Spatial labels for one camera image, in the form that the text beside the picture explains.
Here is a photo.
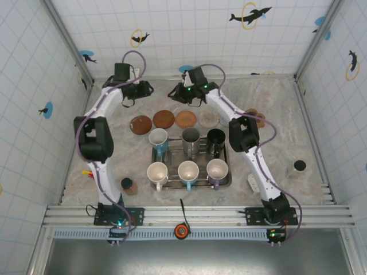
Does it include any orange cork round coaster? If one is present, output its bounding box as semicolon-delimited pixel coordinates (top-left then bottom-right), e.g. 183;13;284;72
174;110;198;129

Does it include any dark brown round coaster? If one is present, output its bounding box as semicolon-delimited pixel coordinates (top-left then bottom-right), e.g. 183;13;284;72
153;109;175;129

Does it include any beige woven round coaster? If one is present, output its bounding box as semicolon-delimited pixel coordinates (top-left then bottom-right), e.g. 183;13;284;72
198;109;221;128

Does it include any glossy brown round coaster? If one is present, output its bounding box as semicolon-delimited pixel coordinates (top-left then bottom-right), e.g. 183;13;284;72
130;115;153;135

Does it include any stainless steel mug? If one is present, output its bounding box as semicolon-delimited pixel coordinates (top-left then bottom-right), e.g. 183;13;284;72
181;127;201;158

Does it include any blue mug white inside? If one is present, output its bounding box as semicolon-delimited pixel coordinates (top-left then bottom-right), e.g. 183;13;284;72
148;128;170;158

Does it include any black mug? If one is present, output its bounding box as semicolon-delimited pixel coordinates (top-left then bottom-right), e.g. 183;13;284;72
206;128;227;159

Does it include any brown paw shaped coaster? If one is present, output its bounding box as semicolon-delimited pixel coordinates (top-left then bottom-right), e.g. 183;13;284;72
245;108;266;129

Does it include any cream white mug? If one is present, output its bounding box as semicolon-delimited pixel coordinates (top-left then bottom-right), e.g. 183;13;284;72
146;162;169;192

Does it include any lilac mug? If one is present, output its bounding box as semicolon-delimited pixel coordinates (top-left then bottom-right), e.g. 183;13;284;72
206;159;229;191

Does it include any stainless steel tray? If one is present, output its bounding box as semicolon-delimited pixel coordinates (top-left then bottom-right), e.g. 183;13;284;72
151;136;232;190

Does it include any light blue mug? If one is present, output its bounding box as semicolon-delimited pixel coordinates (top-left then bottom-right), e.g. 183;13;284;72
177;160;200;192

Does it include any brown spice jar black lid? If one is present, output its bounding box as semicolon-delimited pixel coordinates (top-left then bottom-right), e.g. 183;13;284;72
120;177;138;197

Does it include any white square clock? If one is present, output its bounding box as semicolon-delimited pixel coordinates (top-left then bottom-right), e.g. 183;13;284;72
247;174;261;193

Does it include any clear jar black lid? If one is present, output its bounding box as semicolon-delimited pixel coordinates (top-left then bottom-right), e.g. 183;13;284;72
286;160;307;179

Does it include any orange black tape measure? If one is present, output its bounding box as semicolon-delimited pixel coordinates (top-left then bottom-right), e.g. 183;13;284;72
179;198;190;239

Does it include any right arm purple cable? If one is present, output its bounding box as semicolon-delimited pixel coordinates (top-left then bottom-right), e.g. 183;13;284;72
200;64;303;246

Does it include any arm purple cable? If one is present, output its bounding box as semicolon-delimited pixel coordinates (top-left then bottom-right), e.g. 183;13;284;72
75;50;147;245
200;64;303;246

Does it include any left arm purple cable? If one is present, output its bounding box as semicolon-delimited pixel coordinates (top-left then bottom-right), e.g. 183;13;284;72
75;50;147;245

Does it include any small dolphin yellow ring sticker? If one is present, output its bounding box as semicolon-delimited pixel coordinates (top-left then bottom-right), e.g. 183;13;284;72
77;71;88;92
345;50;361;81
130;28;151;48

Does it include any aluminium back rail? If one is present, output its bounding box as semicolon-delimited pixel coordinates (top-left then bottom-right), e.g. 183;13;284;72
93;73;296;83

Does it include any aluminium corner post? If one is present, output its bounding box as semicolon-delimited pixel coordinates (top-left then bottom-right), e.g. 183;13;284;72
294;0;343;81
41;0;95;88

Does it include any large dolphin yellow ring sticker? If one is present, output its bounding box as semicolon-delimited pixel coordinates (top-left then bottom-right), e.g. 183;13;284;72
228;2;272;31

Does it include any aluminium mounting rail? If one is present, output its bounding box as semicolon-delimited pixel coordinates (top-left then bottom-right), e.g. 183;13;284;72
42;205;356;229

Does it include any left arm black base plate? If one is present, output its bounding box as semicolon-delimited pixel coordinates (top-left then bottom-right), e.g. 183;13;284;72
93;206;145;226

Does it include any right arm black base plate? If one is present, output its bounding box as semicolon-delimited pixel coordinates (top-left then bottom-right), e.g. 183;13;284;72
245;206;298;226

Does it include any slotted grey cable duct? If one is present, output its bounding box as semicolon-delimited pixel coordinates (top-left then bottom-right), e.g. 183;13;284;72
53;228;269;240

